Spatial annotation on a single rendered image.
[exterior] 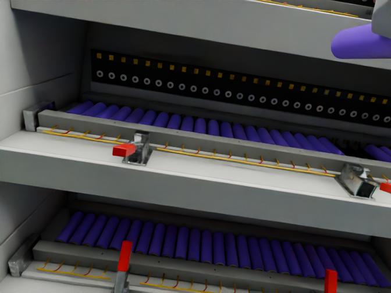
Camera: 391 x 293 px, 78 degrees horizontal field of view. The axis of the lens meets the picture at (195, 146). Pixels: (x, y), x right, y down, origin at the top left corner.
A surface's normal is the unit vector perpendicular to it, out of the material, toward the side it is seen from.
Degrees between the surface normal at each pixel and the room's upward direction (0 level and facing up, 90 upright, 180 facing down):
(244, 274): 21
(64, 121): 111
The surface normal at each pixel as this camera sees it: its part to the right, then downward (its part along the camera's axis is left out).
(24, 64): 0.99, 0.15
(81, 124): -0.04, 0.43
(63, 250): 0.15, -0.89
